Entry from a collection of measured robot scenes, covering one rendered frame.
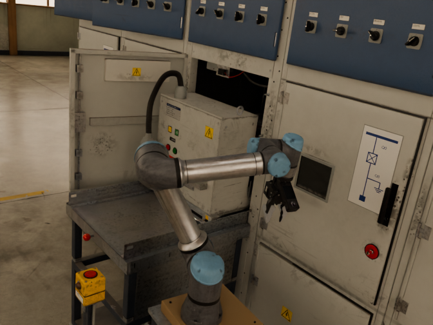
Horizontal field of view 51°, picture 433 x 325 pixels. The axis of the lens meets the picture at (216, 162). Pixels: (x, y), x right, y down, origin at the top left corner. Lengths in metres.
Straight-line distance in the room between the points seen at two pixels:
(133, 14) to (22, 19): 10.68
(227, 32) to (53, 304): 1.94
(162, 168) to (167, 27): 1.31
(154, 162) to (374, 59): 0.85
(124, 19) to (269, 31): 1.02
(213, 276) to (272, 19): 1.09
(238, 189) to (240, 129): 0.31
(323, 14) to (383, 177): 0.65
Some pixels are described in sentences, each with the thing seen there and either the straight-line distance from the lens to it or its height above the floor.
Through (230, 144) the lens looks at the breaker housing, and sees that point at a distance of 2.03.
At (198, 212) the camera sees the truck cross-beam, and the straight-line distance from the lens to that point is 2.16.
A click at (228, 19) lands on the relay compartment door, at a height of 1.79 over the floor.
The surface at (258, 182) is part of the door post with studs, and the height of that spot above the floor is 1.08.
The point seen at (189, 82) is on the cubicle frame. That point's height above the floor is 1.43.
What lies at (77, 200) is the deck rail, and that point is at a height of 0.86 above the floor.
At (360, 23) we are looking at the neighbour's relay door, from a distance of 1.74.
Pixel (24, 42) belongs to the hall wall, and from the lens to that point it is 13.36.
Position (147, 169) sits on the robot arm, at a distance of 1.39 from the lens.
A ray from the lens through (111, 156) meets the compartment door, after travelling 2.48.
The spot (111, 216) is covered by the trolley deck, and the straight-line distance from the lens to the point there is 2.21.
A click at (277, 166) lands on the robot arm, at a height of 1.40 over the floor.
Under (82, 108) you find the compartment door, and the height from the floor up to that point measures 1.29.
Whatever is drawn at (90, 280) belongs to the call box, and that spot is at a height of 0.90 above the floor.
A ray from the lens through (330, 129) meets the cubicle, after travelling 1.81.
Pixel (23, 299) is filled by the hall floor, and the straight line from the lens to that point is 3.15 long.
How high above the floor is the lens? 1.85
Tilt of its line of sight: 19 degrees down
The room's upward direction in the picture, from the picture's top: 7 degrees clockwise
